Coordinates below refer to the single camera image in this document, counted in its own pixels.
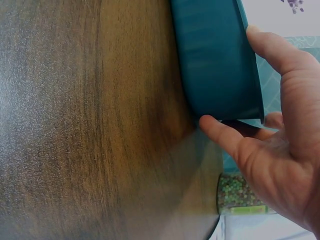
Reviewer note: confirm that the person's right hand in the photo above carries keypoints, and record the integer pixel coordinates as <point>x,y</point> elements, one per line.
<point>287,162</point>

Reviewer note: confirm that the person's right fingers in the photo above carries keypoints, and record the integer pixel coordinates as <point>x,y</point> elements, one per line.
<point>220,132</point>

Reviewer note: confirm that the person's right thumb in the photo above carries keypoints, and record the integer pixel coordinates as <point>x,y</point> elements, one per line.
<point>272,47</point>

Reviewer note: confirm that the teal plastic tub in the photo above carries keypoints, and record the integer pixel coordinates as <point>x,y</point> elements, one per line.
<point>217,62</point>

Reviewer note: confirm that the clear jar of green beads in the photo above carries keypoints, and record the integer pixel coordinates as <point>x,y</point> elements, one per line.
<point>235,192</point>

